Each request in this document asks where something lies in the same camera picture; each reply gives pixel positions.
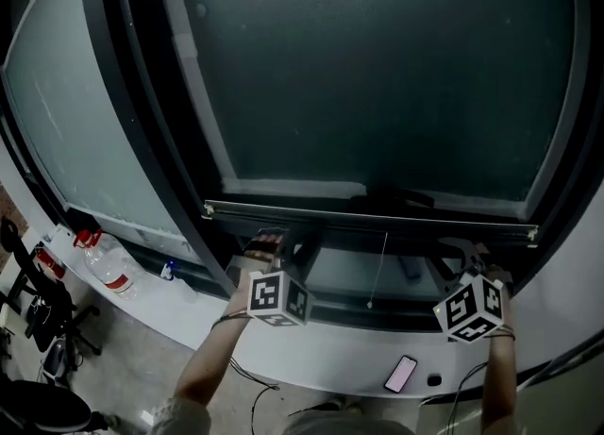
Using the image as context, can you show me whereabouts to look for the window blind pull cord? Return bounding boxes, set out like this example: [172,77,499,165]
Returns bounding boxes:
[366,232,389,310]

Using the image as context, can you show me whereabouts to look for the person's right hand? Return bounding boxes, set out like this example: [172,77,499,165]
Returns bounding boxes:
[473,242,514,300]

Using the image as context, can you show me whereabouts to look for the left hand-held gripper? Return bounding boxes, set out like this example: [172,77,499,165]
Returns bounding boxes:
[246,226,315,328]

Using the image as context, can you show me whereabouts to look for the clear spray bottle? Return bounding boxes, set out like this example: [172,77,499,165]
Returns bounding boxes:
[159,260,199,302]

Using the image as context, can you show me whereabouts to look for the person's left hand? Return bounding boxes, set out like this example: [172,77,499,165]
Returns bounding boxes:
[243,232,285,265]

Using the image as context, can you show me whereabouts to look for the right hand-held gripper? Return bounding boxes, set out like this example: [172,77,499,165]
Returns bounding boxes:
[432,237,505,344]

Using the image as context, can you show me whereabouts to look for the large frosted window sash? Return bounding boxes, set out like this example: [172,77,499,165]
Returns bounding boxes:
[0,0,194,259]

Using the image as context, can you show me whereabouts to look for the smartphone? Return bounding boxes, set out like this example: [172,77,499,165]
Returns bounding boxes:
[383,355,419,394]

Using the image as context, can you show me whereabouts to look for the white office chair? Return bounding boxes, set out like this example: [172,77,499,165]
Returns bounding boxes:
[0,377,94,435]

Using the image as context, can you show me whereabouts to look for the large clear water bottle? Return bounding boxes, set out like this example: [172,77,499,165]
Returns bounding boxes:
[73,228,147,300]

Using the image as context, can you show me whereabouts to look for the person's right forearm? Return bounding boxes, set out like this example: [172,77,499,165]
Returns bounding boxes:
[479,298,519,435]

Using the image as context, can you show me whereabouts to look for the black window handle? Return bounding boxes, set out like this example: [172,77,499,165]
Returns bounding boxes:
[362,186,435,208]

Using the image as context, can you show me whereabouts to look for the small frosted window sash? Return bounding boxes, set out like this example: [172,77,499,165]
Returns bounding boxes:
[155,0,584,222]

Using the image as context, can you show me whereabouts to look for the person's light top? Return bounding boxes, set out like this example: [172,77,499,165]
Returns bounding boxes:
[148,394,416,435]

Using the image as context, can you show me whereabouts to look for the person's left forearm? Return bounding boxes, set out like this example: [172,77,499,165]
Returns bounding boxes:
[173,281,252,407]

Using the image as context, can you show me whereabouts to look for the red cylindrical canister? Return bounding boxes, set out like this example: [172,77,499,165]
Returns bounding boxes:
[35,246,67,279]

